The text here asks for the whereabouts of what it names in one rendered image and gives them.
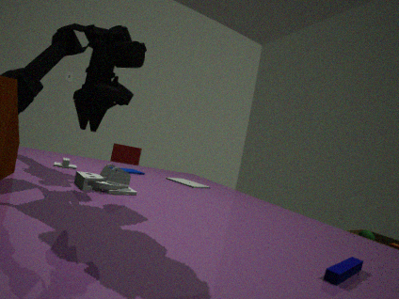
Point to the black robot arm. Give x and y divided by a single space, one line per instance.
112 47

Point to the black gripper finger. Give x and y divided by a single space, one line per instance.
96 111
82 112

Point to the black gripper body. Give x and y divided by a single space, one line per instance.
98 84

